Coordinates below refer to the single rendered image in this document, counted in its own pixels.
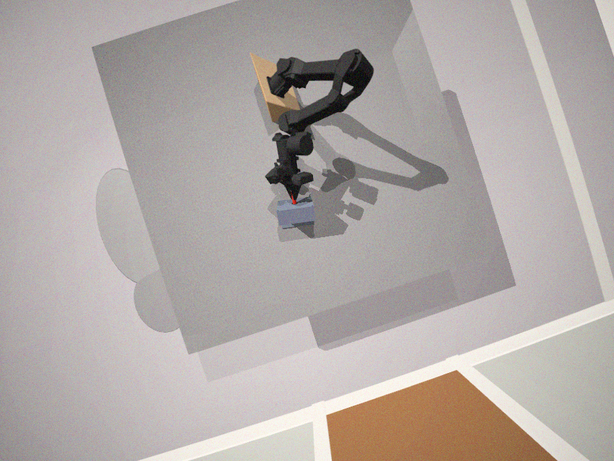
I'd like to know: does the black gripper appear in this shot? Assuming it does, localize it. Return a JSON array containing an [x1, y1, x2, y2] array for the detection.
[[277, 155, 314, 200]]

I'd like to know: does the grey sloped panel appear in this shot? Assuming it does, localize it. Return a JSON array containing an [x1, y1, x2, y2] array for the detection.
[[277, 196, 316, 228]]

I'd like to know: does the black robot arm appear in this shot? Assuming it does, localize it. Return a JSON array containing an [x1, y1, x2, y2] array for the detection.
[[265, 48, 374, 184]]

